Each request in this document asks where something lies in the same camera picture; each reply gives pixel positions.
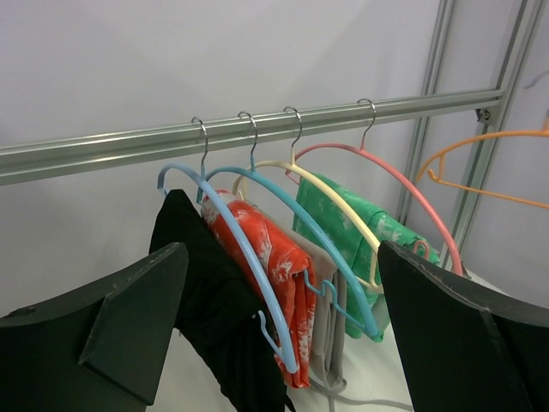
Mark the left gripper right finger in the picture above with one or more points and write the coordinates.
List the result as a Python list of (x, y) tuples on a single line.
[(463, 346)]

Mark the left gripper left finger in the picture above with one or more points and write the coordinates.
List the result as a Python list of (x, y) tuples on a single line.
[(100, 347)]

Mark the orange clothes hanger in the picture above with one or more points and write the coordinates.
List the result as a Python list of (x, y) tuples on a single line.
[(434, 167)]

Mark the black garment on blue hanger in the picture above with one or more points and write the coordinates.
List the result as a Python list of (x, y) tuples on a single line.
[(217, 312)]

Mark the light blue clothes hanger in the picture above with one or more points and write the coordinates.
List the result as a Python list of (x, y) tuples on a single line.
[(284, 349)]

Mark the pink clothes hanger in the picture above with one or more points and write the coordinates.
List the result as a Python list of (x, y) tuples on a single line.
[(456, 260)]

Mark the beige wooden clothes hanger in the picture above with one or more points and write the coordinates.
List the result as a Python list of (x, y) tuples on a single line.
[(347, 210)]

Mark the green garment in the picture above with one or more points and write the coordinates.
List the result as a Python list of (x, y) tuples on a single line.
[(350, 242)]

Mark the red patterned garment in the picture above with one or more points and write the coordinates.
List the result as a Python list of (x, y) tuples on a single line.
[(287, 267)]

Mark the grey brown garment with drawstring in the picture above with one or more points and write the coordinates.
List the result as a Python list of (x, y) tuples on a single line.
[(328, 336)]

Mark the aluminium hanging rail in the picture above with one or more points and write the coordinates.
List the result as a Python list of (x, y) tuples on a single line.
[(44, 160)]

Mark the right aluminium frame post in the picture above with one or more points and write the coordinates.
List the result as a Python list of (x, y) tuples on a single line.
[(486, 44)]

